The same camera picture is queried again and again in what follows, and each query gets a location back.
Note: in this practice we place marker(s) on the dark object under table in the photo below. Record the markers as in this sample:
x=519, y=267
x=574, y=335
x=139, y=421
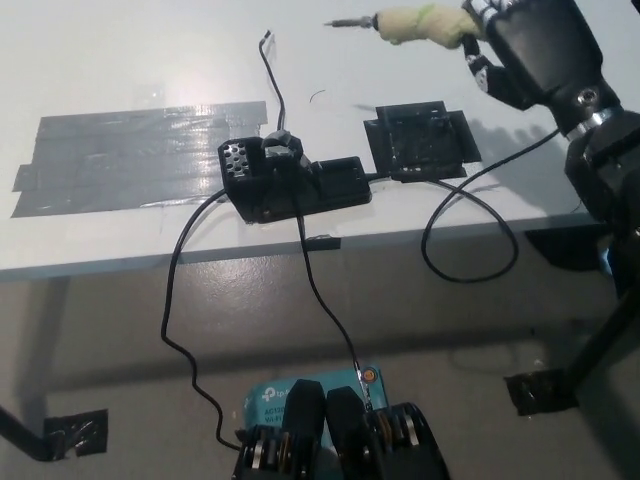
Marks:
x=565, y=250

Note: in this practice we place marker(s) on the large grey tape patch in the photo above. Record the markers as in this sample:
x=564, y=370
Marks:
x=125, y=152

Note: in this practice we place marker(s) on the teal tp-link box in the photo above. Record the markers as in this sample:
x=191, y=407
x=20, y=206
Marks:
x=270, y=397

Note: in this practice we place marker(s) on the black floor tape patch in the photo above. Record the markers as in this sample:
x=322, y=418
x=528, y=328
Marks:
x=77, y=435
x=540, y=395

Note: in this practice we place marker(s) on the square black tape patch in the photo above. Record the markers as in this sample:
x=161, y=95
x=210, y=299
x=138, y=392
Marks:
x=425, y=140

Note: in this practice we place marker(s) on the black robot body blocks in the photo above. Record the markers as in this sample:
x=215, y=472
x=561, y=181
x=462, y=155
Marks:
x=345, y=440

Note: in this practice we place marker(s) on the black table leg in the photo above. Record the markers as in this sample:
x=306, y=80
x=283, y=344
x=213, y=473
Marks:
x=600, y=340
x=20, y=430

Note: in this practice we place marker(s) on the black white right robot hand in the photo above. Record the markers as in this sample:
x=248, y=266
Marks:
x=545, y=50

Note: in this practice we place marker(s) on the black soldering iron base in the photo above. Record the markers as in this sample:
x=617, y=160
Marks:
x=335, y=190

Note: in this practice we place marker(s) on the small black tape strip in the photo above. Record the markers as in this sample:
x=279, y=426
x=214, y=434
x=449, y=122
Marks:
x=322, y=243

